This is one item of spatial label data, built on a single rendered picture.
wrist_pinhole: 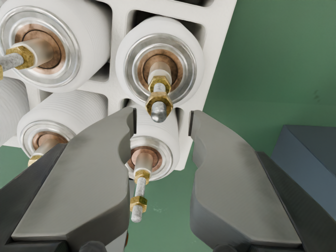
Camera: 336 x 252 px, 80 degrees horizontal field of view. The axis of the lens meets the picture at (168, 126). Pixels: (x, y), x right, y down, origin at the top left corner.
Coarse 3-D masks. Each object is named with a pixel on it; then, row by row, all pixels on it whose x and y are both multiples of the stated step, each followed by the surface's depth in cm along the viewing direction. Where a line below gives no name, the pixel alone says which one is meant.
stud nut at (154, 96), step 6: (150, 96) 13; (156, 96) 13; (162, 96) 13; (168, 96) 14; (150, 102) 13; (168, 102) 14; (150, 108) 14; (168, 108) 14; (150, 114) 14; (168, 114) 14
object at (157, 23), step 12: (144, 24) 19; (156, 24) 19; (168, 24) 19; (180, 24) 21; (132, 36) 19; (180, 36) 19; (192, 36) 20; (120, 48) 20; (192, 48) 20; (120, 60) 20; (120, 72) 21; (120, 84) 22; (132, 96) 22
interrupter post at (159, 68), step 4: (152, 64) 21; (156, 64) 20; (160, 64) 19; (164, 64) 20; (152, 68) 19; (156, 68) 18; (160, 68) 18; (164, 68) 19; (168, 68) 20; (152, 72) 18; (156, 72) 18; (160, 72) 18; (164, 72) 18; (168, 72) 18; (148, 76) 18; (152, 76) 18; (168, 76) 18; (148, 80) 18; (168, 80) 18; (148, 84) 19
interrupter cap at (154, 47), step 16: (160, 32) 19; (144, 48) 20; (160, 48) 20; (176, 48) 20; (128, 64) 20; (144, 64) 21; (176, 64) 21; (192, 64) 20; (128, 80) 21; (144, 80) 21; (176, 80) 21; (192, 80) 21; (144, 96) 22; (176, 96) 22
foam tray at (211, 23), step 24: (120, 0) 24; (144, 0) 24; (168, 0) 24; (192, 0) 33; (216, 0) 24; (120, 24) 25; (192, 24) 35; (216, 24) 25; (216, 48) 27; (96, 72) 32; (120, 96) 30; (192, 96) 30
